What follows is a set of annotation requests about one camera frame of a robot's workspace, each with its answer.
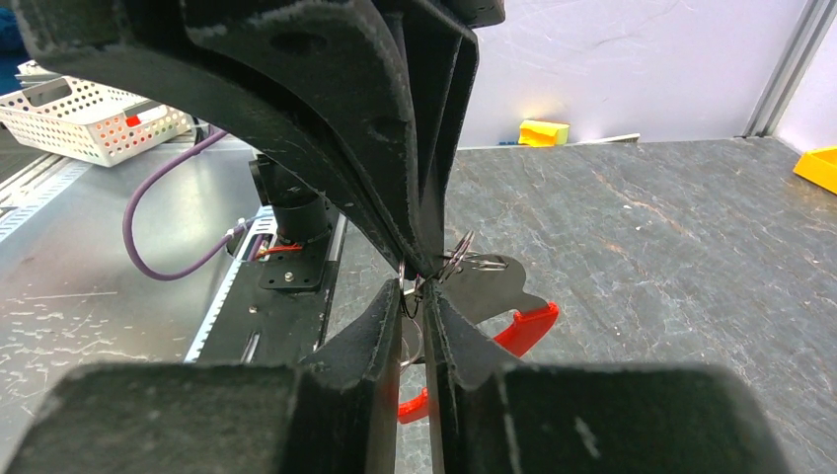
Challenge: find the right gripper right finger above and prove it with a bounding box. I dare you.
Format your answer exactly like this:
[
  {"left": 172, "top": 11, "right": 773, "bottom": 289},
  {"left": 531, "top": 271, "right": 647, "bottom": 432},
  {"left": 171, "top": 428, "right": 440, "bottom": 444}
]
[{"left": 423, "top": 282, "right": 791, "bottom": 473}]

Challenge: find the yellow orange block left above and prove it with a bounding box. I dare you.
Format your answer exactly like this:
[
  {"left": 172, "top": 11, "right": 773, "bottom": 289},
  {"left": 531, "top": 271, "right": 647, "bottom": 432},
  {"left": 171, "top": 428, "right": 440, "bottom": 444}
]
[{"left": 517, "top": 119, "right": 570, "bottom": 147}]

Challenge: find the orange yellow toy block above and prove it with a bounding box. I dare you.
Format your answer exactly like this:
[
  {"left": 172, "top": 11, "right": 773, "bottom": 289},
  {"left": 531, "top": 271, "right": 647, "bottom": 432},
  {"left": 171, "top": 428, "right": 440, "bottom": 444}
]
[{"left": 794, "top": 146, "right": 837, "bottom": 194}]

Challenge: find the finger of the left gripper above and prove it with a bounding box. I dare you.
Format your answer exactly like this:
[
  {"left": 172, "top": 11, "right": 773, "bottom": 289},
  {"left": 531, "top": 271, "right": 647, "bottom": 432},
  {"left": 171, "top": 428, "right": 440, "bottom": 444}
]
[{"left": 13, "top": 1, "right": 435, "bottom": 276}]

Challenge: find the white perforated plastic basket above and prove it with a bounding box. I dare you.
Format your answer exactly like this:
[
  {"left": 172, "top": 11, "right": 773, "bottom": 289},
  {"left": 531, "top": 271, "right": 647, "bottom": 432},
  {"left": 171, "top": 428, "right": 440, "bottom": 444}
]
[{"left": 1, "top": 75, "right": 193, "bottom": 168}]

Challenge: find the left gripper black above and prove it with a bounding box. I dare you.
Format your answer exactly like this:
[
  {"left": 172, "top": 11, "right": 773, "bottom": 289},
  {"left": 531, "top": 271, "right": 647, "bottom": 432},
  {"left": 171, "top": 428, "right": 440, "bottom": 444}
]
[{"left": 375, "top": 0, "right": 506, "bottom": 276}]

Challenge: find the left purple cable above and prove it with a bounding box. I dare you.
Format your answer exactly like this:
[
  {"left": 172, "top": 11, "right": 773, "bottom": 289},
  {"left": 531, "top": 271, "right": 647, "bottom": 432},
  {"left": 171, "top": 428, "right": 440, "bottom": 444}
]
[{"left": 121, "top": 127, "right": 272, "bottom": 283}]

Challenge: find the red handled keyring tool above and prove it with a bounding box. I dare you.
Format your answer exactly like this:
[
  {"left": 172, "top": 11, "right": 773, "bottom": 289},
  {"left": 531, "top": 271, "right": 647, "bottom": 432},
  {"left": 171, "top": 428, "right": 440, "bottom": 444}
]
[{"left": 398, "top": 231, "right": 560, "bottom": 425}]

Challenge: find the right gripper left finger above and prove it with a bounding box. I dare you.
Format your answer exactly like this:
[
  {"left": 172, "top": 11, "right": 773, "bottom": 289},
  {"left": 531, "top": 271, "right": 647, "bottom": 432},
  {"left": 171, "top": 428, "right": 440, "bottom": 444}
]
[{"left": 8, "top": 280, "right": 401, "bottom": 473}]

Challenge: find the key with black tag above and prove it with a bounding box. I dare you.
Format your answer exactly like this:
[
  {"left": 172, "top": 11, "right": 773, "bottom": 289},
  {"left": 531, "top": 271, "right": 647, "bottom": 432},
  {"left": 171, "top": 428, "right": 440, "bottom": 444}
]
[{"left": 399, "top": 275, "right": 424, "bottom": 320}]

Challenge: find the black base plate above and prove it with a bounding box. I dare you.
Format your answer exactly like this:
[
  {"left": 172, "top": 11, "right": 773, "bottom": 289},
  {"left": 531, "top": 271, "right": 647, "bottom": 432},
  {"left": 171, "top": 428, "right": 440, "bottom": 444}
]
[{"left": 196, "top": 209, "right": 346, "bottom": 364}]

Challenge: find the white toothed cable rail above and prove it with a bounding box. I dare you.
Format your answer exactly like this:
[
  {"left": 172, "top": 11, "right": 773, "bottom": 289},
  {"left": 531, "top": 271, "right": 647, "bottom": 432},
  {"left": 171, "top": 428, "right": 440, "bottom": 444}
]
[{"left": 184, "top": 205, "right": 275, "bottom": 363}]

